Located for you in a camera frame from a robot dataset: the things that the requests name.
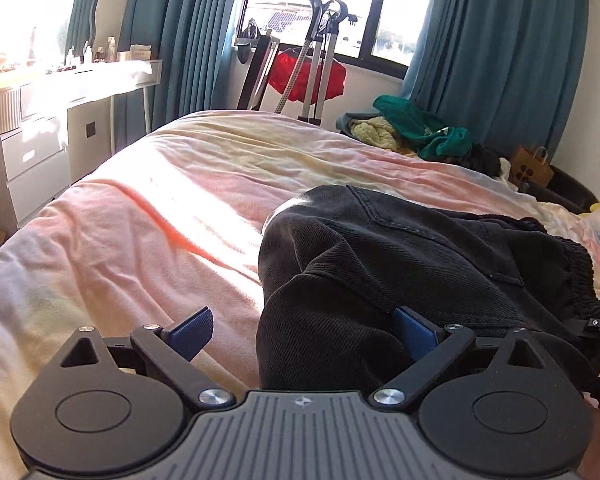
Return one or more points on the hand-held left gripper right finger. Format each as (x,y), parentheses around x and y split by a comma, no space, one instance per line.
(415,332)

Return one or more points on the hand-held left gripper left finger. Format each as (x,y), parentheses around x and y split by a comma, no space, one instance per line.
(192,332)

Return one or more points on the black pants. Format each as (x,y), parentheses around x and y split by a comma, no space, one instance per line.
(380,260)

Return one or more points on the bed with pastel sheet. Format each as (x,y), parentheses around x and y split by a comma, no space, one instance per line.
(180,210)

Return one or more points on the black round seat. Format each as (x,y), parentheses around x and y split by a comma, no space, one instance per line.
(570,192)

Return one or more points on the brown paper bag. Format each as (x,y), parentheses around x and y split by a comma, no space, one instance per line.
(530,167)

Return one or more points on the black fuzzy garment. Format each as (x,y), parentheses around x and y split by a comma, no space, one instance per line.
(472,160)

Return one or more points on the yellow knit cloth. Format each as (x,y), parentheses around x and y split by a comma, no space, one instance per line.
(375,132)

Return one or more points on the green cloth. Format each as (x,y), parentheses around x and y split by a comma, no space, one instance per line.
(420,125)

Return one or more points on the white drawer chest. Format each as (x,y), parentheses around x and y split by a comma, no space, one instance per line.
(25,170)

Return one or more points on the white vanity desk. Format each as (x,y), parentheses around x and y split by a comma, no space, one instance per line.
(105,90)

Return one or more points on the black folding board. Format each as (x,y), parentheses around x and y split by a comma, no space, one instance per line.
(260,75)

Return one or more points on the red bag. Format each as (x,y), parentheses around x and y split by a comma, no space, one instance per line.
(290,75)

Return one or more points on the teal window curtain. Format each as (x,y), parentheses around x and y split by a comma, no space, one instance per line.
(495,60)
(190,40)

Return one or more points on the silver crutches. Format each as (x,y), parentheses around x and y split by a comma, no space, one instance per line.
(325,50)

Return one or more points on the row of cosmetic bottles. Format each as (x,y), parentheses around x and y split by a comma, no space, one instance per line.
(85,55)

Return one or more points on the black hanging pouch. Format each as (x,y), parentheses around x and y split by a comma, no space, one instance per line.
(247,40)

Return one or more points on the wavy frame mirror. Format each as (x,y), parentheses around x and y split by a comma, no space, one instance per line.
(82,15)

